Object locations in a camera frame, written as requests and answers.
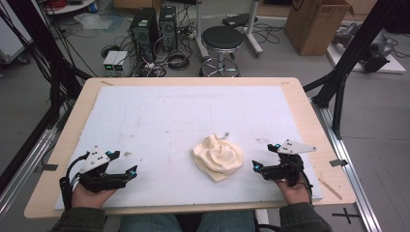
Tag right hand-held gripper cable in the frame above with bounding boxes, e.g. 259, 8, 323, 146
289, 160, 314, 206

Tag white table leg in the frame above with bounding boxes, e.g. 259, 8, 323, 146
254, 209, 271, 226

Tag person's leg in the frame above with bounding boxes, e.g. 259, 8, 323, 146
196, 211, 256, 232
119, 212, 182, 232

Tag person's right hand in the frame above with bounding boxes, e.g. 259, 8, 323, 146
275, 179, 312, 206

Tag person's left hand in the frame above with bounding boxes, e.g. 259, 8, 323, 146
71, 185, 117, 210

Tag coil of black cable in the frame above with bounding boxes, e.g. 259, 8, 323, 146
166, 51, 191, 72

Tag black metal frame with cables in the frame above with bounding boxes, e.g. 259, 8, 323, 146
0, 0, 92, 130

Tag white stand leg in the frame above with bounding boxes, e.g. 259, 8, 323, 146
246, 0, 264, 58
193, 0, 211, 61

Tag person's right leg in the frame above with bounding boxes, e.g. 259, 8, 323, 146
196, 211, 256, 232

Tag thin wooden stick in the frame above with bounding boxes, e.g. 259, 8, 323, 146
318, 178, 343, 201

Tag white foam mat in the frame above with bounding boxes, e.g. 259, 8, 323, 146
54, 85, 324, 211

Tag white power supply unit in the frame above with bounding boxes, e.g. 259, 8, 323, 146
102, 50, 119, 73
112, 50, 129, 73

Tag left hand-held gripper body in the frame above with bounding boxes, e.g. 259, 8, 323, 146
78, 145, 130, 193

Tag cream cloth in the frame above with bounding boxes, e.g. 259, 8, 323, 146
191, 131, 245, 183

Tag person's left leg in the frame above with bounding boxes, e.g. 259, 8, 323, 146
119, 212, 182, 232

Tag clear plastic sheet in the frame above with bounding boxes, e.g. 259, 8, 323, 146
73, 13, 114, 31

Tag cardboard box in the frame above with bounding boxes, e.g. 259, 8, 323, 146
283, 0, 355, 57

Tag slim black computer tower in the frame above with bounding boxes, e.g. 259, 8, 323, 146
159, 5, 179, 52

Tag white board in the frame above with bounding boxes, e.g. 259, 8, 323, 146
326, 42, 407, 75

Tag grey and black machine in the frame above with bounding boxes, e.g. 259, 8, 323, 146
332, 21, 396, 73

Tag aluminium rail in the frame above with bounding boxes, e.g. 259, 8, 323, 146
310, 98, 384, 232
0, 128, 60, 221

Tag large black computer tower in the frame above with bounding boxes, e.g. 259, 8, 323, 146
130, 8, 160, 63

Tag black flat device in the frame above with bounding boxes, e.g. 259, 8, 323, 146
221, 13, 259, 29

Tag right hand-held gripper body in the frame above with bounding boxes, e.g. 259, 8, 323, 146
261, 138, 317, 188

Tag black tape cross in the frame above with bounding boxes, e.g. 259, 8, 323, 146
332, 207, 361, 225

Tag black round stool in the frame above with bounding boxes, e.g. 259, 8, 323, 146
198, 25, 245, 77

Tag white round table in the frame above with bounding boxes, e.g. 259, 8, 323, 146
44, 0, 98, 15

